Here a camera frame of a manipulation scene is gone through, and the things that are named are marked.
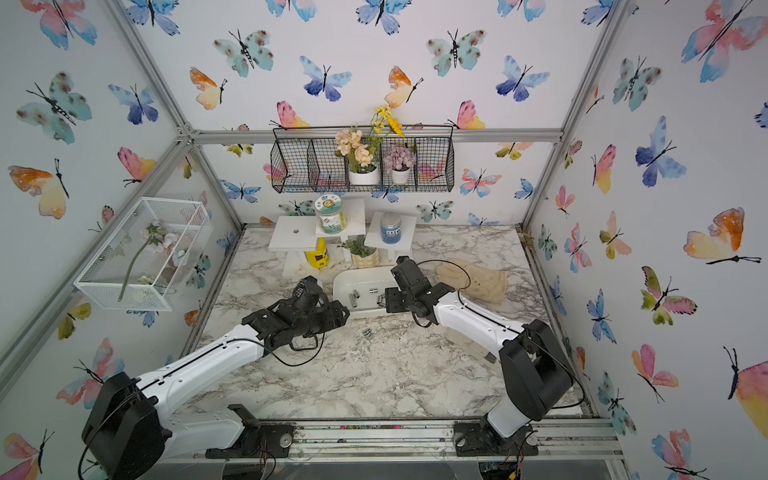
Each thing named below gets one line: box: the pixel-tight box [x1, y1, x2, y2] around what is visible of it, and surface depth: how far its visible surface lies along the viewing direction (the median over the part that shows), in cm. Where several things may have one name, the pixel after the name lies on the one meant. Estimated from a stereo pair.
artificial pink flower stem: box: [118, 220, 179, 302], surface depth 76 cm
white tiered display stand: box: [268, 198, 417, 277], surface depth 98 cm
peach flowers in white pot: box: [335, 129, 379, 185], surface depth 84 cm
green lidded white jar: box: [314, 193, 347, 235], surface depth 86 cm
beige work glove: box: [434, 259, 508, 305], surface depth 106 cm
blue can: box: [380, 212, 402, 245], surface depth 93 cm
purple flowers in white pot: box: [383, 145, 416, 185], surface depth 92 cm
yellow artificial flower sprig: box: [373, 104, 405, 138], surface depth 84 cm
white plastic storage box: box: [333, 267, 399, 318], surface depth 103 cm
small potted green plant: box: [336, 235, 380, 269], surface depth 103 cm
